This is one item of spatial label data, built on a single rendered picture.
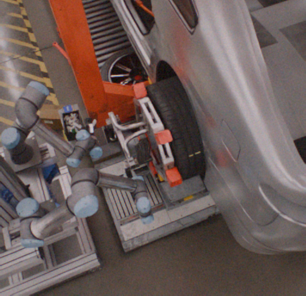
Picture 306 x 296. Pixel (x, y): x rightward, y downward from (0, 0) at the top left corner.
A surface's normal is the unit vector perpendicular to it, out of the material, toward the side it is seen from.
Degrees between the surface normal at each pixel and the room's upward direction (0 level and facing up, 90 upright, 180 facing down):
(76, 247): 0
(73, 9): 90
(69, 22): 90
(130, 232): 0
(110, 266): 0
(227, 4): 25
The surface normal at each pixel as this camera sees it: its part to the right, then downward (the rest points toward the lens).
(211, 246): -0.06, -0.53
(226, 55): -0.60, -0.05
